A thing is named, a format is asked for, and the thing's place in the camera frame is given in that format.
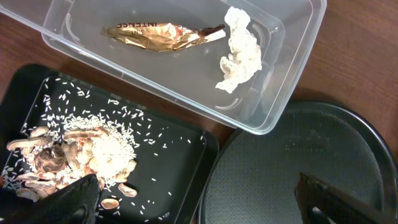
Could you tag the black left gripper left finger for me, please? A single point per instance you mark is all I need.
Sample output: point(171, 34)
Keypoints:
point(75, 203)

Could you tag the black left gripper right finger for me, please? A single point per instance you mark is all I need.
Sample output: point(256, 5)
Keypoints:
point(320, 202)

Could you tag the noodle and rice leftovers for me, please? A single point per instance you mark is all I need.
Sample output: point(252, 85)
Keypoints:
point(87, 146)

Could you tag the white tissue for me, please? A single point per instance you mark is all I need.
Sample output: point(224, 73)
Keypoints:
point(244, 59)

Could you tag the black round tray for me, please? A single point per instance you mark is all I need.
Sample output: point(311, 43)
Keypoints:
point(255, 176)

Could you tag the black rectangular tray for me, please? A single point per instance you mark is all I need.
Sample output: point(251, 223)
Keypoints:
point(174, 158)

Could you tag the clear plastic bin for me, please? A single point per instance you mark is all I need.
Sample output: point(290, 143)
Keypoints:
point(285, 31)

